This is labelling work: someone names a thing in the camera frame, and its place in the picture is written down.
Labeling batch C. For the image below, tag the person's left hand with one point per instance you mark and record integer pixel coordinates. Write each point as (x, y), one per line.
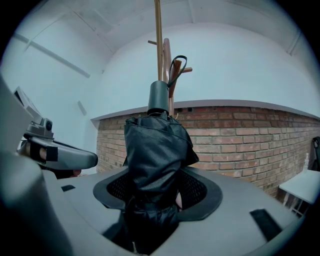
(76, 172)

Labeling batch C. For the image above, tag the small clear bottle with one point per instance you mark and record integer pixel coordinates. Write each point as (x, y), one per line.
(306, 162)

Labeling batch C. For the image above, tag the white folding table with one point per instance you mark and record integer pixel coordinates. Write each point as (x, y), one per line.
(300, 183)

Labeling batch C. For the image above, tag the thin light wooden pole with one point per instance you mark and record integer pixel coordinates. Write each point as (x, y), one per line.
(158, 37)

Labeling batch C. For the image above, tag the black bag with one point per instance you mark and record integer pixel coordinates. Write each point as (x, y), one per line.
(316, 153)

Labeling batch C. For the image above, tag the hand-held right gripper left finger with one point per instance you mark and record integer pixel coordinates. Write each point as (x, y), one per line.
(90, 212)

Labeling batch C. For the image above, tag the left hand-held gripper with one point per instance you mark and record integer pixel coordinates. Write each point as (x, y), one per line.
(37, 130)

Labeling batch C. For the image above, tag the brown wooden coat rack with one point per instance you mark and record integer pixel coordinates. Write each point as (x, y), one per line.
(167, 55)

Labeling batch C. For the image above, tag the black umbrella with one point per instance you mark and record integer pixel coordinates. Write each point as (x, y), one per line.
(155, 155)

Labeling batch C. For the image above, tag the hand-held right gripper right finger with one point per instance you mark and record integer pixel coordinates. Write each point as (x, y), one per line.
(237, 212)

